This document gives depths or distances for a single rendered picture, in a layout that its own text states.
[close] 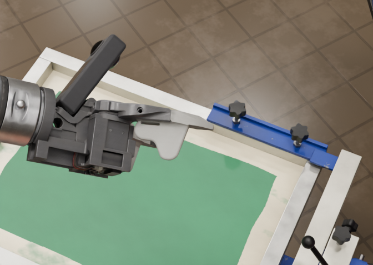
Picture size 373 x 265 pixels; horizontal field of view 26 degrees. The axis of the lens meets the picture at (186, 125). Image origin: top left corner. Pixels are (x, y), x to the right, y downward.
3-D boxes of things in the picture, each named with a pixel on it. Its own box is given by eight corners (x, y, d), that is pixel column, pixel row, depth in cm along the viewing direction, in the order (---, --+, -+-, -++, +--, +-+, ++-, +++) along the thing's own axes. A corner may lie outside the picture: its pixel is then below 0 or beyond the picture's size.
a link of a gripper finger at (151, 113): (174, 130, 98) (104, 125, 99) (175, 116, 98) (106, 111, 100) (167, 120, 93) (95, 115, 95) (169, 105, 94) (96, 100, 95)
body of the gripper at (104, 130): (111, 179, 102) (18, 162, 96) (119, 114, 104) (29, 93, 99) (136, 172, 95) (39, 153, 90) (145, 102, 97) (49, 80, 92)
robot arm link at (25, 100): (-6, 84, 97) (14, 68, 90) (31, 92, 99) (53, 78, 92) (-16, 145, 95) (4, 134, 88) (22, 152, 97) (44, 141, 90)
